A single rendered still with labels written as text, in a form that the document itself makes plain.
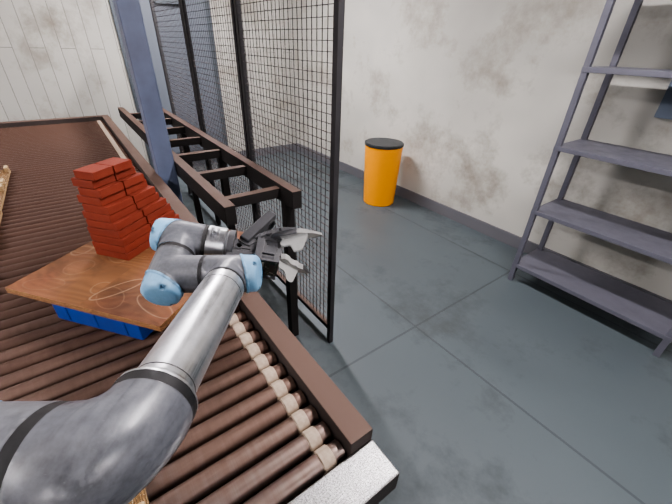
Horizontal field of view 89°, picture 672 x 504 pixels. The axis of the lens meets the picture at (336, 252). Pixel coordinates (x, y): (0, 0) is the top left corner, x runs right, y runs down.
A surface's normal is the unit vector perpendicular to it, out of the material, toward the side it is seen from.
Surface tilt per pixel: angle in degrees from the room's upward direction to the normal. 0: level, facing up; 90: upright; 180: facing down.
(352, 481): 0
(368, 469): 0
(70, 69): 90
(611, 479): 0
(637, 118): 90
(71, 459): 37
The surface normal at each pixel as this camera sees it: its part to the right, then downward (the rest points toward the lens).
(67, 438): 0.25, -0.75
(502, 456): 0.03, -0.85
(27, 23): 0.59, 0.44
